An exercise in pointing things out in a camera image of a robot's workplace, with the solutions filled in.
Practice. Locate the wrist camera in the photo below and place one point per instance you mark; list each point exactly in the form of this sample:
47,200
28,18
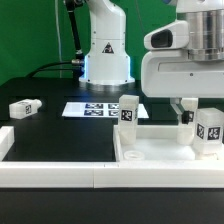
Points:
172,36

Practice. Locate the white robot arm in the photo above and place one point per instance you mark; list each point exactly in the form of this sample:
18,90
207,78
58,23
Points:
108,65

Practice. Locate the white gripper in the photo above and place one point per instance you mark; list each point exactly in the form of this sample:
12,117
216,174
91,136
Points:
170,74

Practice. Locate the white square table top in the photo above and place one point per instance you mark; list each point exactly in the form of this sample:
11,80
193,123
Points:
156,143

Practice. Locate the white sheet with markers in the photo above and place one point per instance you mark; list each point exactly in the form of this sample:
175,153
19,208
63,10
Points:
91,109

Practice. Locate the white U-shaped obstacle fence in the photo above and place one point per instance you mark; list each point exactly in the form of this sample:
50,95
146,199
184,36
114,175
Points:
202,173

